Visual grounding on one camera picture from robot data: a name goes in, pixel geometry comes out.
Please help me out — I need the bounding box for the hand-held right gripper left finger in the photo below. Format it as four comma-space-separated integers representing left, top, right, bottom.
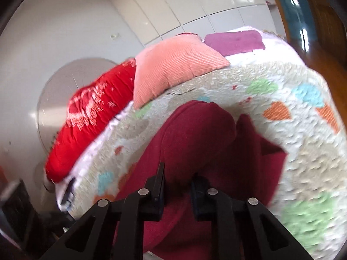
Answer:
39, 162, 166, 260

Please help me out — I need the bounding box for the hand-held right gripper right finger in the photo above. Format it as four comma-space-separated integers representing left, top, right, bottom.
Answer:
190, 175, 315, 260

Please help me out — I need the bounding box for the dark red sweater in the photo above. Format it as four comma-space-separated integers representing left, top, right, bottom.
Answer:
112, 100, 288, 260

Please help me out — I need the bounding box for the black phone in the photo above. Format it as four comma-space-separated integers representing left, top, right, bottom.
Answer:
59, 177, 76, 210

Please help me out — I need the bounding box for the red embroidered quilt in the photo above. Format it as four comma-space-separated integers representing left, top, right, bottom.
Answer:
45, 32, 201, 183

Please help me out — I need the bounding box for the patchwork quilted bedspread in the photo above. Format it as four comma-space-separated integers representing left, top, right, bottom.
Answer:
56, 27, 345, 260

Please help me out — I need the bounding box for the pink waffle pillow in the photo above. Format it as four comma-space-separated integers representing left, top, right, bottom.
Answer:
133, 35, 231, 110

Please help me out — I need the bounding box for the dark furniture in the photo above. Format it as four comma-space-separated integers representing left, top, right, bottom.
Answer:
0, 179, 76, 252

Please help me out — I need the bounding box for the red patterned pillow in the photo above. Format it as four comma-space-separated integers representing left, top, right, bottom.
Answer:
36, 58, 125, 155

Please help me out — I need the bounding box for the purple cloth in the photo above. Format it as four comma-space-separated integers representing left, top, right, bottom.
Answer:
204, 30, 266, 57

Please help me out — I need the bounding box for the white wardrobe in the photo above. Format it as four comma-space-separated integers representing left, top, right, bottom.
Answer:
107, 0, 280, 46

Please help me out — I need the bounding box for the blue glass door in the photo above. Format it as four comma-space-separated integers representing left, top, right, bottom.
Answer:
271, 0, 318, 52

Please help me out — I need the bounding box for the wooden door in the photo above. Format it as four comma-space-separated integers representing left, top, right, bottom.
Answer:
306, 0, 347, 68

